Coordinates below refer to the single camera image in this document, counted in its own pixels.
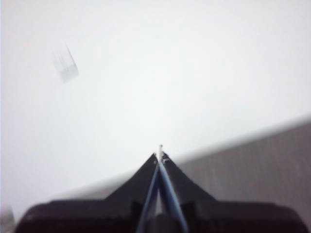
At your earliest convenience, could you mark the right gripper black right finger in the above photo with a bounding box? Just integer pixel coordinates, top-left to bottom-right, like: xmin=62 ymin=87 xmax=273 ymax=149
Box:
xmin=157 ymin=144 xmax=306 ymax=233

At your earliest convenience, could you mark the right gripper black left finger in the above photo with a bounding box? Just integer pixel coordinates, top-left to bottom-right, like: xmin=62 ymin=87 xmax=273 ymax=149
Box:
xmin=14 ymin=152 xmax=160 ymax=233

